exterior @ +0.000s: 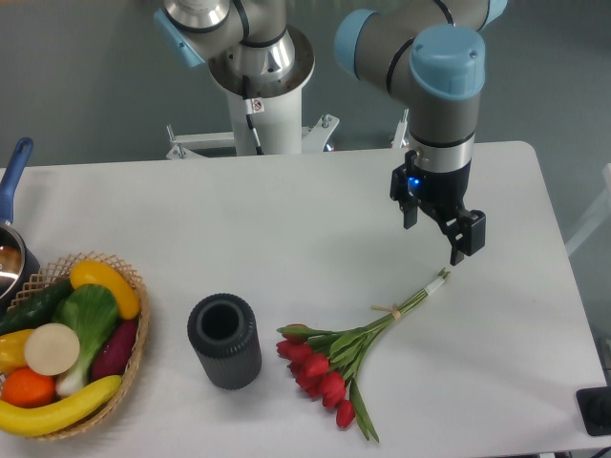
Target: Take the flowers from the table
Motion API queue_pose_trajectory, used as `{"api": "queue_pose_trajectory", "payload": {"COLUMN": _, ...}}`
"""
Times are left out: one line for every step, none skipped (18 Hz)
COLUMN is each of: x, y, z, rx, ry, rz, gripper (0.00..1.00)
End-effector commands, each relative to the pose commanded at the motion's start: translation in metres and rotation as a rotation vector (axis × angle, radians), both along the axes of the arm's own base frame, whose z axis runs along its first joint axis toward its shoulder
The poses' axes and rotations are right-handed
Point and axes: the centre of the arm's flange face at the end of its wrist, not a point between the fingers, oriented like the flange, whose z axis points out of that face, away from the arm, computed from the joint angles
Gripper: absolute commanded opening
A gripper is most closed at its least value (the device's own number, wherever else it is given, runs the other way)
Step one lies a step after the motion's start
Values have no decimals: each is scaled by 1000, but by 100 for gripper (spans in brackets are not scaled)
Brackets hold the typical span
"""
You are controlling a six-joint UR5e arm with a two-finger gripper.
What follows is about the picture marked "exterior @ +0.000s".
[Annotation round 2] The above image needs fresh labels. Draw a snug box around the orange fruit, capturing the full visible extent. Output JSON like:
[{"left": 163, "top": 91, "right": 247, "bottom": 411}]
[{"left": 1, "top": 367, "right": 55, "bottom": 408}]

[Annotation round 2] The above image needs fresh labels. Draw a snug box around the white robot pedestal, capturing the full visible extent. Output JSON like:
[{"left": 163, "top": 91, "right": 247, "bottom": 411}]
[{"left": 208, "top": 26, "right": 315, "bottom": 156}]

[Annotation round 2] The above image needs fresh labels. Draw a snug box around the dark grey ribbed vase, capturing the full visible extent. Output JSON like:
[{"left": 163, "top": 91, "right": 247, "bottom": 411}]
[{"left": 187, "top": 293, "right": 262, "bottom": 390}]

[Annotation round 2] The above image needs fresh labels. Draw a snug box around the purple sweet potato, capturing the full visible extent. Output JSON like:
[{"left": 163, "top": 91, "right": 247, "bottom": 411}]
[{"left": 91, "top": 321, "right": 137, "bottom": 381}]

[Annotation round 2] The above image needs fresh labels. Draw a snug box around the woven wicker basket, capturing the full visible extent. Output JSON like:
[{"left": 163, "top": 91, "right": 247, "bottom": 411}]
[{"left": 1, "top": 252, "right": 150, "bottom": 441}]

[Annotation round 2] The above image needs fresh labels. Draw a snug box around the white metal base frame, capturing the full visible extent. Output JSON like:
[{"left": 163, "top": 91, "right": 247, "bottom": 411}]
[{"left": 165, "top": 109, "right": 411, "bottom": 160}]

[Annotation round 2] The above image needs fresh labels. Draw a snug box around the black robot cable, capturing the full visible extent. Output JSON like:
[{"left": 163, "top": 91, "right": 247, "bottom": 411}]
[{"left": 241, "top": 75, "right": 265, "bottom": 156}]

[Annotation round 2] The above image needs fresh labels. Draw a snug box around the yellow bell pepper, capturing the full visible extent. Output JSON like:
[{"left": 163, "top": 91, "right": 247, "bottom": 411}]
[{"left": 0, "top": 329, "right": 33, "bottom": 374}]

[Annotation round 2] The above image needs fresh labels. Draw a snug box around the black device at table edge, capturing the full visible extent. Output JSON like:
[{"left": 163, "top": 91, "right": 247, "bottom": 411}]
[{"left": 576, "top": 386, "right": 611, "bottom": 437}]

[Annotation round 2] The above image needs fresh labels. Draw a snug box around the cream round radish slice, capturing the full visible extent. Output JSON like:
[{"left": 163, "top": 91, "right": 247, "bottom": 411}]
[{"left": 24, "top": 323, "right": 80, "bottom": 376}]

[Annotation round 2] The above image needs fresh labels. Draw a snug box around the green bok choy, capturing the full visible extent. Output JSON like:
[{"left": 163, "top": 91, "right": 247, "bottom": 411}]
[{"left": 52, "top": 284, "right": 118, "bottom": 398}]

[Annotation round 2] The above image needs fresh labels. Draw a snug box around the red tulip bouquet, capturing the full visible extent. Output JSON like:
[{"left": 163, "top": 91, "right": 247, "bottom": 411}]
[{"left": 276, "top": 268, "right": 450, "bottom": 441}]

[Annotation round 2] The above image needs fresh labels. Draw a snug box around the blue handled saucepan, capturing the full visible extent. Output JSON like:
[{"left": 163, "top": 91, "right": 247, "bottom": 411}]
[{"left": 1, "top": 137, "right": 39, "bottom": 316}]

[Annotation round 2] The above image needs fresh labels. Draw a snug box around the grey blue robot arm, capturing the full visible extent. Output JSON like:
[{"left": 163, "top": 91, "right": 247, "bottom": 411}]
[{"left": 154, "top": 1, "right": 506, "bottom": 263}]

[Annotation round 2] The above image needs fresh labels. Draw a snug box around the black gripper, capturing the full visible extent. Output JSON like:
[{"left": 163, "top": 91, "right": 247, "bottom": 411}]
[{"left": 390, "top": 150, "right": 486, "bottom": 266}]

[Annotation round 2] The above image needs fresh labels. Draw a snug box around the green cucumber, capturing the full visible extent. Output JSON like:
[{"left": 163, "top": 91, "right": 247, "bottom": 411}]
[{"left": 1, "top": 279, "right": 74, "bottom": 335}]

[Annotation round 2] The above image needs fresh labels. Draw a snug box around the yellow banana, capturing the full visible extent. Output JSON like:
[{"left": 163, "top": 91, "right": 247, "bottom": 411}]
[{"left": 1, "top": 375, "right": 122, "bottom": 437}]

